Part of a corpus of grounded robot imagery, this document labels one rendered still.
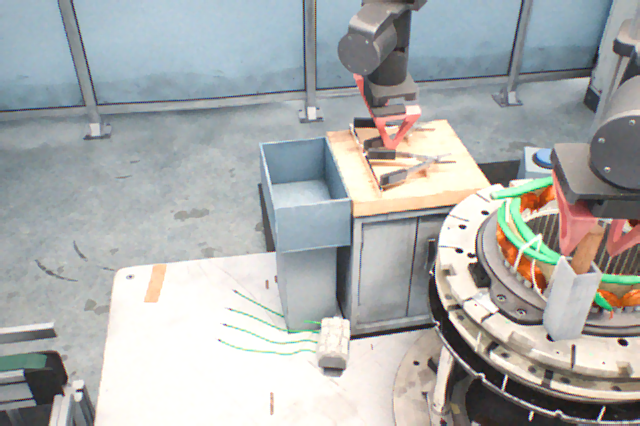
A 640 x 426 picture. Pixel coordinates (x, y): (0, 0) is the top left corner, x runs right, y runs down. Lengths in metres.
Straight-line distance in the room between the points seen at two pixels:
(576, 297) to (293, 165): 0.53
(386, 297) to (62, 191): 2.04
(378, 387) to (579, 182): 0.57
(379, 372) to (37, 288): 1.63
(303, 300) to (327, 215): 0.19
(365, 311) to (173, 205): 1.72
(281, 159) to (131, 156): 2.03
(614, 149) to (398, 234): 0.54
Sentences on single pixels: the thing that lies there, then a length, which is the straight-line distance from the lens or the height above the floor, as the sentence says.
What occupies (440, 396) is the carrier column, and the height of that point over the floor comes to 0.85.
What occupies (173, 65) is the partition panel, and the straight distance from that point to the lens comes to 3.05.
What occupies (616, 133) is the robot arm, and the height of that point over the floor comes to 1.39.
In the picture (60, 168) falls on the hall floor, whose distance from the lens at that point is 3.04.
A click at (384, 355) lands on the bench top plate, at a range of 1.07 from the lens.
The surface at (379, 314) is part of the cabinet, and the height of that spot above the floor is 0.82.
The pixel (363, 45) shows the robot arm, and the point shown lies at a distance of 0.83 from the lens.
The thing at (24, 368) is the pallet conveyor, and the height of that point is 0.76.
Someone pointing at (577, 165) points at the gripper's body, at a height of 1.30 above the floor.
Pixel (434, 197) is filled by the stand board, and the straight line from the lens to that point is 0.92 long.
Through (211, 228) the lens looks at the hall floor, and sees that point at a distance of 2.55.
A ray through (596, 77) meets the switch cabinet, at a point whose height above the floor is 0.17.
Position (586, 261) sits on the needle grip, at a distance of 0.66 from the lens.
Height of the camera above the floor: 1.61
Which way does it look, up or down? 38 degrees down
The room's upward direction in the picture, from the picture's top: straight up
